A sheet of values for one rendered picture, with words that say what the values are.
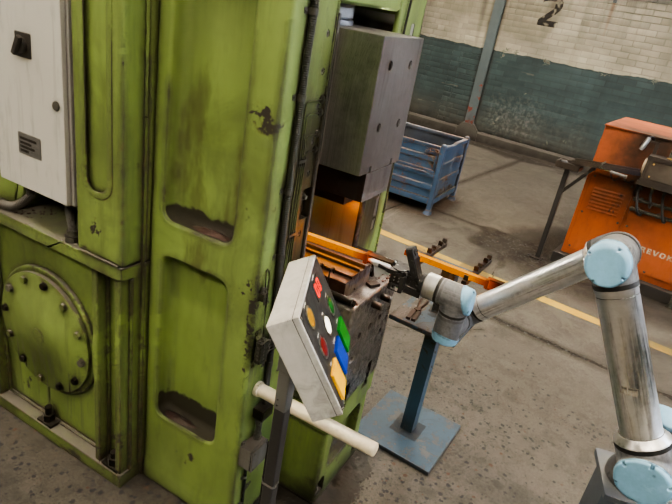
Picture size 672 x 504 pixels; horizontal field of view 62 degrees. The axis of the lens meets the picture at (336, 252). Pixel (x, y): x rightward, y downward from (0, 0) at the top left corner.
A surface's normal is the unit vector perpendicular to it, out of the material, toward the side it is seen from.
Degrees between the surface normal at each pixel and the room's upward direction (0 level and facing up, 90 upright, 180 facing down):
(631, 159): 90
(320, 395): 90
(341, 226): 90
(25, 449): 0
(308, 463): 90
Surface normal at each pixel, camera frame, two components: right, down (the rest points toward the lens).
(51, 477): 0.16, -0.90
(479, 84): -0.58, 0.25
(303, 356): -0.07, 0.40
